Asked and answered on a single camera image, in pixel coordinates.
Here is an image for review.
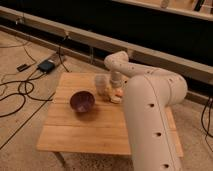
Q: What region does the orange pepper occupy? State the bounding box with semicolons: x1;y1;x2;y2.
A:
115;89;123;97

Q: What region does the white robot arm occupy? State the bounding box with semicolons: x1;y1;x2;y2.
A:
104;51;188;171

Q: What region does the purple ceramic bowl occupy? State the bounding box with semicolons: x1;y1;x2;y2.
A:
70;91;95;113

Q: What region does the clear plastic cup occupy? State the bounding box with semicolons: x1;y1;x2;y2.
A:
94;75;107;95

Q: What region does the small white block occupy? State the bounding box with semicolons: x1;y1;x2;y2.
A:
110;96;121;104

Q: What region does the wooden table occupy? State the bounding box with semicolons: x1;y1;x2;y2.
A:
36;72;184;158

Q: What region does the black power adapter box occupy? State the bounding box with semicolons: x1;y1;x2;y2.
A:
38;60;55;73

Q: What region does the long wooden beam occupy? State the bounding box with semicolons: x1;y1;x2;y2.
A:
0;6;213;85

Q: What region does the small black device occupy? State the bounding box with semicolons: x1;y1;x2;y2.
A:
17;64;30;72

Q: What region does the black floor cable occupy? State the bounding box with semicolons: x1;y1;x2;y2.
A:
0;46;56;118

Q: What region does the black cable at right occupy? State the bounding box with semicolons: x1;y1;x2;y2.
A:
200;96;213;139

